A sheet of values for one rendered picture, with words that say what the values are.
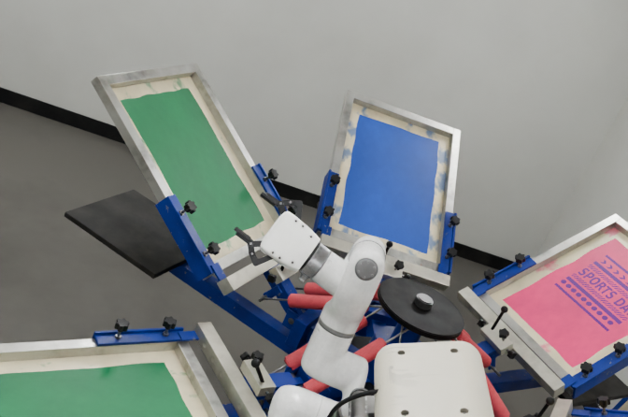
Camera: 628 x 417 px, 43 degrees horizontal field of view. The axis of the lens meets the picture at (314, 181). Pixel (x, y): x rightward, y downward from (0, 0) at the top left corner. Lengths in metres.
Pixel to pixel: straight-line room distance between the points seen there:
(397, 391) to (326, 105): 4.86
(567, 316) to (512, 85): 2.90
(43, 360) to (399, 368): 1.55
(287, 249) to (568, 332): 1.86
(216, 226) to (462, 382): 1.92
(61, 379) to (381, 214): 1.60
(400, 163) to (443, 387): 2.62
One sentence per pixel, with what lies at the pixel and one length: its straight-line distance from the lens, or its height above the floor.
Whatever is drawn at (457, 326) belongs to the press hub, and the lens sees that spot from 2.68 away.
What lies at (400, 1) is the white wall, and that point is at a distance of 5.65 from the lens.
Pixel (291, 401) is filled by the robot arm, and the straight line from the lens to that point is 1.70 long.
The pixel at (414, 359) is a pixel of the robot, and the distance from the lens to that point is 1.10.
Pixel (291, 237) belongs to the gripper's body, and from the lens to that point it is 1.66.
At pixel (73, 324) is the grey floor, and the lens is 4.17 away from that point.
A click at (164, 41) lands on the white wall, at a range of 5.76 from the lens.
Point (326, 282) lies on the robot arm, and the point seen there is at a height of 1.76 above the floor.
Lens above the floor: 2.57
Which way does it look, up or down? 23 degrees down
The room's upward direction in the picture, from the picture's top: 23 degrees clockwise
